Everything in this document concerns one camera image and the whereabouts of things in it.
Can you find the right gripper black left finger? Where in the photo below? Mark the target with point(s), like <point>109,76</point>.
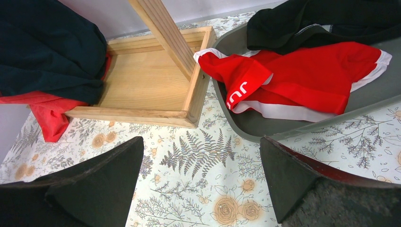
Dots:
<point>94,185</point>

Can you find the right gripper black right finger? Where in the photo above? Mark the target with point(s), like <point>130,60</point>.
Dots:
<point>307,193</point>

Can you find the red white-trimmed underwear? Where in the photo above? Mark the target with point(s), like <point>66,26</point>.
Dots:
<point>309,84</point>

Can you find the black underwear in tray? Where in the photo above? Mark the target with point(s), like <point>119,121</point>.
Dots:
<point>296,24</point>

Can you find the red hanging garment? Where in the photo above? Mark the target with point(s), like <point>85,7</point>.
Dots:
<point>47,116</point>

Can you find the wooden rack with base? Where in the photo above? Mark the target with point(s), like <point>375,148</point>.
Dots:
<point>153,79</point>

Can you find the grey plastic tray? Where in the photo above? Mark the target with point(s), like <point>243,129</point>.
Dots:
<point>382,92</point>

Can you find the dark navy hanging garment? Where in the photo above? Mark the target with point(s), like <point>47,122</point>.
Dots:
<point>45,46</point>

